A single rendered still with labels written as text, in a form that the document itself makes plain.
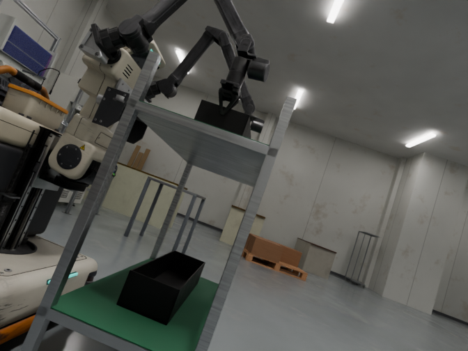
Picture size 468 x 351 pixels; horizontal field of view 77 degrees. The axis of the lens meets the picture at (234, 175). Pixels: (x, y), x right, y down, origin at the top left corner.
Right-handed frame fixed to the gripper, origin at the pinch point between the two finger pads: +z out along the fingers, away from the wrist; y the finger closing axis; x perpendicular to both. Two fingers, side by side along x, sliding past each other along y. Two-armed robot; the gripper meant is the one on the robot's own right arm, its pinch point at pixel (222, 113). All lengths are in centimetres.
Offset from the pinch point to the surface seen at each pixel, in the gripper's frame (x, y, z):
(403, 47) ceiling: -170, 391, -341
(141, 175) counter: 208, 442, 17
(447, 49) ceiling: -230, 367, -339
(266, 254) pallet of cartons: -63, 477, 78
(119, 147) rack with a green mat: 20.7, -15.0, 23.6
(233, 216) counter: 29, 626, 31
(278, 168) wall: -43, 914, -174
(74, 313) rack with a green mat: 16, -13, 69
